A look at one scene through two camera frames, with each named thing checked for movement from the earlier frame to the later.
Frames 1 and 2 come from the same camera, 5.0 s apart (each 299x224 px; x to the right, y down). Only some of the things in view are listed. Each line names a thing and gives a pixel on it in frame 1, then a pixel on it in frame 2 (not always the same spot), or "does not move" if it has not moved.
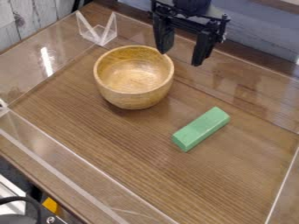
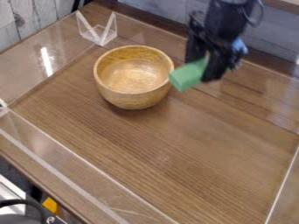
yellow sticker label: (51, 205) does not move
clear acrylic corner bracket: (98, 35) does not move
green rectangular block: (201, 128) to (189, 74)
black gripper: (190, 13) to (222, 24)
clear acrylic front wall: (70, 179) does not move
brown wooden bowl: (134, 76) does not move
